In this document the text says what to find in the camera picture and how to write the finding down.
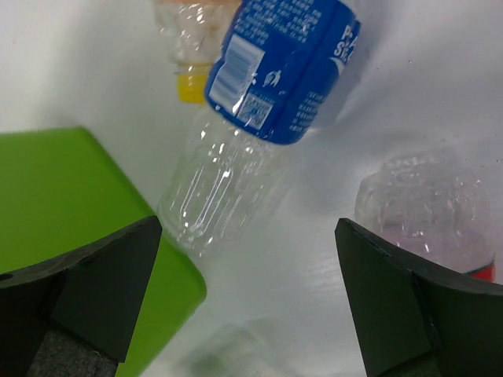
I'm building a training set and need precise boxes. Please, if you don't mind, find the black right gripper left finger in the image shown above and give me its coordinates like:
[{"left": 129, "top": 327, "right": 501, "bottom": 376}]
[{"left": 1, "top": 216, "right": 161, "bottom": 376}]

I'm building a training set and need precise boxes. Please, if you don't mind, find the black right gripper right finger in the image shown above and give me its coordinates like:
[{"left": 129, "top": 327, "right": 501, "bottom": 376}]
[{"left": 335, "top": 218, "right": 502, "bottom": 376}]

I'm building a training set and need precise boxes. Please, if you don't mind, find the red label bottle red cap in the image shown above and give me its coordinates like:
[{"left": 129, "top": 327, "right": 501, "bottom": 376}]
[{"left": 354, "top": 152, "right": 496, "bottom": 282}]

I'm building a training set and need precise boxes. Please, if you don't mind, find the blue label bottle white cap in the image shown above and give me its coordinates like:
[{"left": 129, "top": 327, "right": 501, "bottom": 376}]
[{"left": 205, "top": 0, "right": 361, "bottom": 145}]

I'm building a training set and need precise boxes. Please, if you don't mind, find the green plastic bin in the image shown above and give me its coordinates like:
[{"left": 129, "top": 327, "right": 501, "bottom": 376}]
[{"left": 1, "top": 127, "right": 207, "bottom": 376}]

